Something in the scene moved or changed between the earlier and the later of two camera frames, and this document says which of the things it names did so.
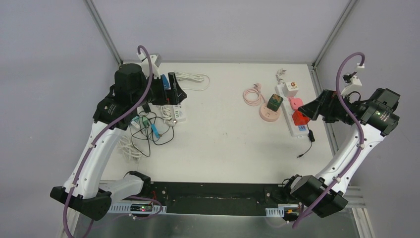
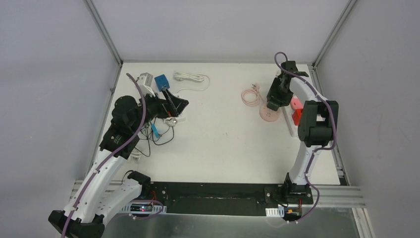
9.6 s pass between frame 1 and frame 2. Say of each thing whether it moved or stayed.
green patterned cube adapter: stayed
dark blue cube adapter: stayed
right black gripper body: moved
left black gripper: moved
